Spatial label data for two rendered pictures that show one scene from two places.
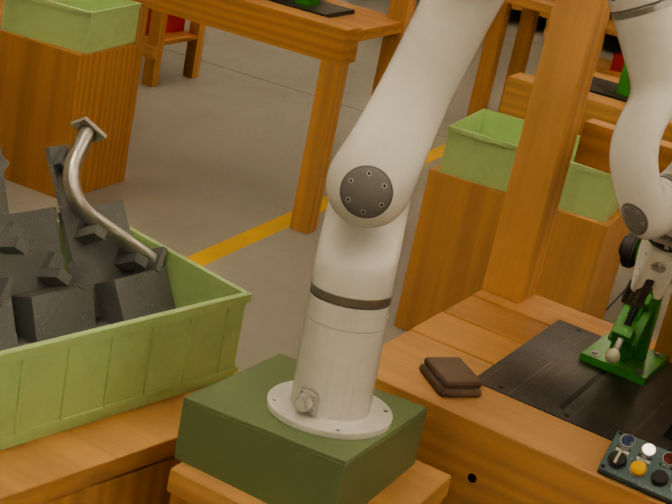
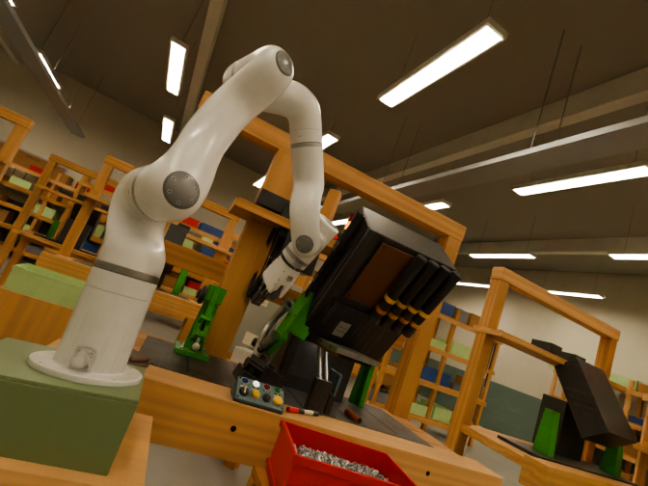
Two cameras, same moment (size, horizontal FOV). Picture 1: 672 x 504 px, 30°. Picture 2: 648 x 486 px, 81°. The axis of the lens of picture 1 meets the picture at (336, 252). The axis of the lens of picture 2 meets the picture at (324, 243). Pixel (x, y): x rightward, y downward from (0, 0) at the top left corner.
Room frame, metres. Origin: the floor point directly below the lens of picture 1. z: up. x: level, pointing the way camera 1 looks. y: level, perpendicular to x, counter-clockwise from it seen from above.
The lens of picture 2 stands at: (0.90, 0.27, 1.20)
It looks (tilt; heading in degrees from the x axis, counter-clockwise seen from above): 11 degrees up; 315
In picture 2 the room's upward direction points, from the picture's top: 21 degrees clockwise
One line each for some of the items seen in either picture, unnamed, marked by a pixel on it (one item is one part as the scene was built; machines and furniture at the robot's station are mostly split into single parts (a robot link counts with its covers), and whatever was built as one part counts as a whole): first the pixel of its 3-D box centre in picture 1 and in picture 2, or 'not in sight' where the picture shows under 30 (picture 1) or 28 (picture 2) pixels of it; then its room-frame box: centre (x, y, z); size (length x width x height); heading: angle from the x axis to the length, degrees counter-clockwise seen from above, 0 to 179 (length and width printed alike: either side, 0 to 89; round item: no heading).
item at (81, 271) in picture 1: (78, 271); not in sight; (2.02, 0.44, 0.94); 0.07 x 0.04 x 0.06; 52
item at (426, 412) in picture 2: not in sight; (433, 364); (4.00, -6.50, 1.14); 2.45 x 0.55 x 2.28; 67
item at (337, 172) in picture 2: not in sight; (344, 176); (2.20, -1.00, 1.90); 1.50 x 0.09 x 0.09; 62
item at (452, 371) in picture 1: (451, 376); (127, 356); (1.97, -0.24, 0.91); 0.10 x 0.08 x 0.03; 23
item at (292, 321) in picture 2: not in sight; (300, 317); (1.92, -0.77, 1.17); 0.13 x 0.12 x 0.20; 62
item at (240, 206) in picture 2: not in sight; (321, 244); (2.17, -0.98, 1.52); 0.90 x 0.25 x 0.04; 62
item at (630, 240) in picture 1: (630, 247); (201, 294); (2.25, -0.54, 1.12); 0.07 x 0.03 x 0.08; 152
